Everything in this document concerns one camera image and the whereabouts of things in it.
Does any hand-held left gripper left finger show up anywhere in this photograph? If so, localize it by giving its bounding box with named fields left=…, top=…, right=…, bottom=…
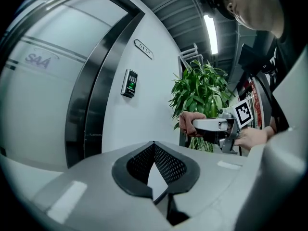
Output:
left=33, top=141, right=170, bottom=231

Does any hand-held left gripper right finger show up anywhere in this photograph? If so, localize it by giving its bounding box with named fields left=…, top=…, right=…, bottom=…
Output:
left=154, top=141, right=252, bottom=227

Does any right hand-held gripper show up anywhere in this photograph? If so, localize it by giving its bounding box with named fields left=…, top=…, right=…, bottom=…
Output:
left=192, top=99, right=255, bottom=155

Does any black keypad access terminal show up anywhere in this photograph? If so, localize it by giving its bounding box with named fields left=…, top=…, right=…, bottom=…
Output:
left=120, top=68, right=139, bottom=99

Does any person's right forearm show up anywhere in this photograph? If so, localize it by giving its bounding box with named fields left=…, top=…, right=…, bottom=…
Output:
left=266, top=125, right=278, bottom=141

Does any person's right hand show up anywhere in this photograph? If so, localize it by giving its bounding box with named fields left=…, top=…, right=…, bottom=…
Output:
left=233, top=127, right=268, bottom=152

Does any green potted plant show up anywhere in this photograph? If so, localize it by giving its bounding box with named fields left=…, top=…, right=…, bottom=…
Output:
left=168, top=59, right=238, bottom=154

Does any white metal rack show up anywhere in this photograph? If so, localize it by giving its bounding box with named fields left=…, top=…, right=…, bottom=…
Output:
left=177, top=43, right=205, bottom=70

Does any long ceiling light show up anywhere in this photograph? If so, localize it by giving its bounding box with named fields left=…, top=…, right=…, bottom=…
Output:
left=203, top=14, right=219, bottom=55

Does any door number plate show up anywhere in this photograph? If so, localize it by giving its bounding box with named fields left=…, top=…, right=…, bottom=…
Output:
left=133, top=38, right=154, bottom=60

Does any frosted glass door with logo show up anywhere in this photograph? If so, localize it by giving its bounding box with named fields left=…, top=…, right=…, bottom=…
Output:
left=0, top=0, right=128, bottom=160

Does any person's head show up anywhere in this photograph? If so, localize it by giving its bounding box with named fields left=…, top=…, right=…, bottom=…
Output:
left=226, top=0, right=286, bottom=39

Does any red wall banner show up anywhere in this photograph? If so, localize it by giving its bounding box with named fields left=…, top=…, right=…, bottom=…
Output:
left=249, top=80, right=263, bottom=129

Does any dark metal door frame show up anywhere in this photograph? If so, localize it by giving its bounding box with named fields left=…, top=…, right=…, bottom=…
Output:
left=0, top=0, right=146, bottom=169

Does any black head-worn camera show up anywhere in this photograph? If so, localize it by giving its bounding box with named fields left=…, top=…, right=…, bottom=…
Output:
left=200, top=0, right=238, bottom=21

